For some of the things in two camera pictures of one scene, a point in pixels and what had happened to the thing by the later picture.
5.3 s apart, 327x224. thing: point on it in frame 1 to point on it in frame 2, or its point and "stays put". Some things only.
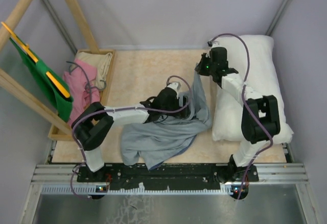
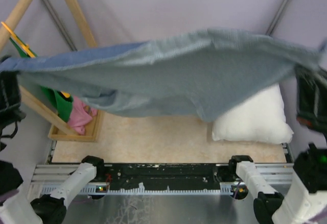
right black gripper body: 206,67 to 313,113
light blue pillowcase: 164,138 to 196,73
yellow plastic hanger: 25,47 stays put
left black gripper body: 174,103 to 9,109
